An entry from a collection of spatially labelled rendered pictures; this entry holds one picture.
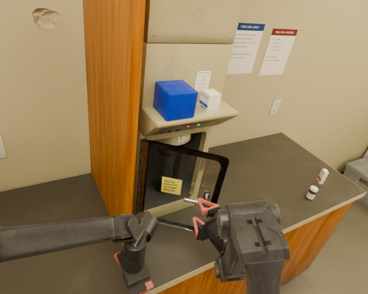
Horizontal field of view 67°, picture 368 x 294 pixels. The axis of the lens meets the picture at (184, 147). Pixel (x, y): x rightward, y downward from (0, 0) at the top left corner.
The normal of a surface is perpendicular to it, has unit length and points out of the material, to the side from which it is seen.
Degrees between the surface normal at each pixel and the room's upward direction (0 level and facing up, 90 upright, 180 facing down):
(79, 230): 53
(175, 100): 90
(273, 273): 67
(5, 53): 90
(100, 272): 0
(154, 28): 90
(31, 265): 0
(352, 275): 0
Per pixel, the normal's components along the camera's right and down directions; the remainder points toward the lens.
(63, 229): 0.85, -0.29
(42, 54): 0.49, 0.55
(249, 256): 0.04, 0.18
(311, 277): 0.15, -0.82
